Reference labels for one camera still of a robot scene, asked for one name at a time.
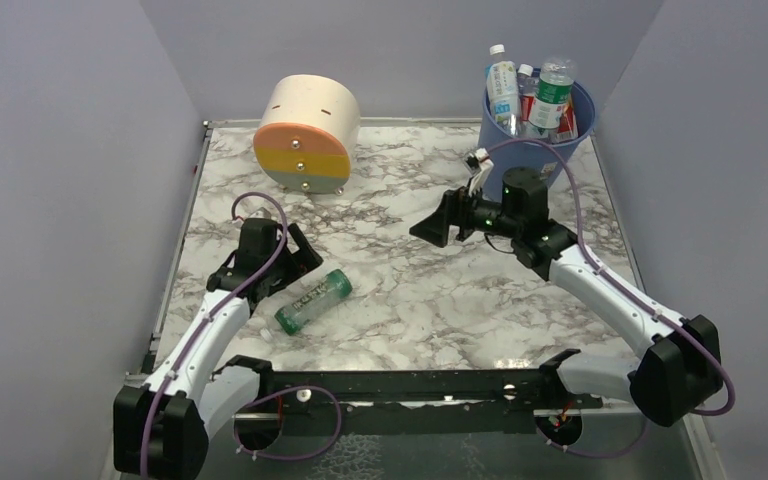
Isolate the green label tea bottle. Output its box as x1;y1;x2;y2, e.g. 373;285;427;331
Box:
273;269;353;336

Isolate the red yellow label juice bottle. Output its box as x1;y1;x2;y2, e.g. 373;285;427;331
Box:
549;96;579;144

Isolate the green cap clear bottle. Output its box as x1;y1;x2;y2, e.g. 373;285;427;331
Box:
525;56;578;140

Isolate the red label clear bottle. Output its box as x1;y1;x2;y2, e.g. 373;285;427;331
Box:
517;63;539;138

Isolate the white blue label tea bottle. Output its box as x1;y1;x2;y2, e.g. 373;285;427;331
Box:
486;44;522;137

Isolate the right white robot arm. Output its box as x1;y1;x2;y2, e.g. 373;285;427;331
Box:
409;167;732;427

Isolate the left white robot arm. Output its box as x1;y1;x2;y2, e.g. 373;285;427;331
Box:
113;218;322;479

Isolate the blue plastic bin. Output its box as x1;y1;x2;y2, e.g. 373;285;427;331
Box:
477;81;597;201

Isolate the beige round drum box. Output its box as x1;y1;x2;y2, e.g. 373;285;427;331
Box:
252;74;360;194

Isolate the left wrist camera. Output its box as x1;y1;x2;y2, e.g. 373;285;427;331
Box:
244;207;274;220

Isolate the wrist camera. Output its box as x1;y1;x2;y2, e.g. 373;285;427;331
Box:
244;207;274;220
465;148;494;196

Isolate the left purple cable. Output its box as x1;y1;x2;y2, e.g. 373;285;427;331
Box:
138;192;344;478

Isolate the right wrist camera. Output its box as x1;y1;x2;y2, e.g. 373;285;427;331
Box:
465;148;494;196

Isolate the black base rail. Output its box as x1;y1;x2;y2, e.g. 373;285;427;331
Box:
140;354;624;439

